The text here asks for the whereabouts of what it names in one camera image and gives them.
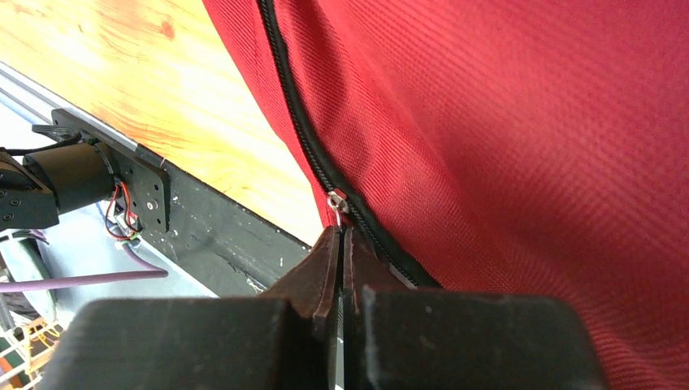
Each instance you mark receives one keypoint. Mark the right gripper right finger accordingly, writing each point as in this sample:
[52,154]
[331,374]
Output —
[396,337]

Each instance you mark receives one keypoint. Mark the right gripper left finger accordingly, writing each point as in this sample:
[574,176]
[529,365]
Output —
[284,338]

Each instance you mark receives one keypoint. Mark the dark red student backpack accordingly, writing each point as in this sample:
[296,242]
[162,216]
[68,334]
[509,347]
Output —
[533,147]

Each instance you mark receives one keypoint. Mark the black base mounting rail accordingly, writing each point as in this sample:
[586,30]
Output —
[219,242]

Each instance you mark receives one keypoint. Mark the aluminium frame rail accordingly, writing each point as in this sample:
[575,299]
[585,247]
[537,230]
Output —
[35,102]

